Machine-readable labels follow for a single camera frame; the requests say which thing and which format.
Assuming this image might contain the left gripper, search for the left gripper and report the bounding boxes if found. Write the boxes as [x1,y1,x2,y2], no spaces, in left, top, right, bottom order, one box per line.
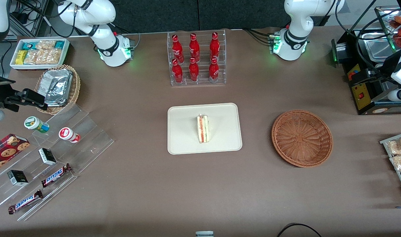
[351,66,390,89]

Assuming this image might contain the triangular sandwich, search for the triangular sandwich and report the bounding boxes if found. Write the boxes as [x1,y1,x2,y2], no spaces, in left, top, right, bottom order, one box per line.
[197,114,210,144]

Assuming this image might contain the wicker basket holding foil packets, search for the wicker basket holding foil packets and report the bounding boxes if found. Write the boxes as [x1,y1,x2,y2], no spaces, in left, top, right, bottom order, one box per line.
[34,64,81,115]

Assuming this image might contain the metal snack tray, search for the metal snack tray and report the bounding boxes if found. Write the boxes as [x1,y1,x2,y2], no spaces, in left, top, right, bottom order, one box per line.
[380,131,401,201]

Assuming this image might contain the empty brown wicker basket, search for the empty brown wicker basket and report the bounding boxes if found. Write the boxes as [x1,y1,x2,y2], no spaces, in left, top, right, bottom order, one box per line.
[271,110,334,168]

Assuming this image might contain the cream plastic serving tray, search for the cream plastic serving tray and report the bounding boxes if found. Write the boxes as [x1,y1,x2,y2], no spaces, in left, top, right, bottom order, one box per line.
[167,103,243,155]

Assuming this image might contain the black food warmer machine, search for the black food warmer machine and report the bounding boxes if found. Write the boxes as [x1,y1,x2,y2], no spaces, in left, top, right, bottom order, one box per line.
[331,5,401,116]

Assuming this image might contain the white jar with green lid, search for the white jar with green lid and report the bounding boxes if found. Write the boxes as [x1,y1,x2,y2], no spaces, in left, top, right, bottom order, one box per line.
[24,116,50,134]

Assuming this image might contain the silver foil packet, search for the silver foil packet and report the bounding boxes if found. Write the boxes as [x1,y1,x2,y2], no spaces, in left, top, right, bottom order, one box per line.
[44,70,72,101]
[42,94,71,107]

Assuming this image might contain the steel warmer pan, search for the steel warmer pan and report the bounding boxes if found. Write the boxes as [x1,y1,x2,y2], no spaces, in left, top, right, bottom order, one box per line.
[362,31,398,62]

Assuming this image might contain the white snack bin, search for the white snack bin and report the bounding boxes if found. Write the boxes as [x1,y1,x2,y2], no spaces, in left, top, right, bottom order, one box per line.
[10,38,71,71]

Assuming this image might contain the yellow snack packet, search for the yellow snack packet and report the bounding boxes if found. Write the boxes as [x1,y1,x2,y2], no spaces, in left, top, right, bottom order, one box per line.
[15,50,28,65]

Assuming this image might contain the red plaid cookie box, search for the red plaid cookie box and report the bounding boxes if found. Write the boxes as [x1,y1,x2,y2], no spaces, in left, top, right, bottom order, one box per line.
[0,133,30,175]

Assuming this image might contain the white jar with red lid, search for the white jar with red lid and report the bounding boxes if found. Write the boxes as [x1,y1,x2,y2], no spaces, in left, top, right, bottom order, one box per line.
[59,127,81,144]

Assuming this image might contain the small black carton box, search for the small black carton box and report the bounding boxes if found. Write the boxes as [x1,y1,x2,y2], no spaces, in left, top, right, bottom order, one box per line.
[39,148,57,166]
[7,170,29,186]

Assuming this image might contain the clear acrylic stepped shelf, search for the clear acrylic stepped shelf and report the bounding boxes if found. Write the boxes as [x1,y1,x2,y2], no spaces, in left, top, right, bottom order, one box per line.
[0,105,115,222]

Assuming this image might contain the Snickers chocolate bar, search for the Snickers chocolate bar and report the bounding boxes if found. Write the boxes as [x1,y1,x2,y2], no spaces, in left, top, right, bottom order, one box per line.
[8,190,43,215]
[41,163,72,188]

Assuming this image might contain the red cola bottle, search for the red cola bottle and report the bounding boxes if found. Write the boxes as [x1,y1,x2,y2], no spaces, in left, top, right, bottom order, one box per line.
[189,58,200,82]
[209,57,220,83]
[172,59,184,84]
[210,32,220,61]
[172,35,184,64]
[189,33,200,62]

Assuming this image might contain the clear acrylic bottle rack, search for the clear acrylic bottle rack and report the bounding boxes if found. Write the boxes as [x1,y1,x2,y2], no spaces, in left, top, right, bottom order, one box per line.
[167,30,227,87]

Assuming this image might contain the aluminium frame stand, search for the aluminium frame stand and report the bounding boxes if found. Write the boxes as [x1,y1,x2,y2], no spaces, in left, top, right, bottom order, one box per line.
[10,0,51,37]

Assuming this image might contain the black floor cable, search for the black floor cable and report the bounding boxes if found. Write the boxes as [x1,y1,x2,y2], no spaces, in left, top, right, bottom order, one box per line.
[276,223,323,237]

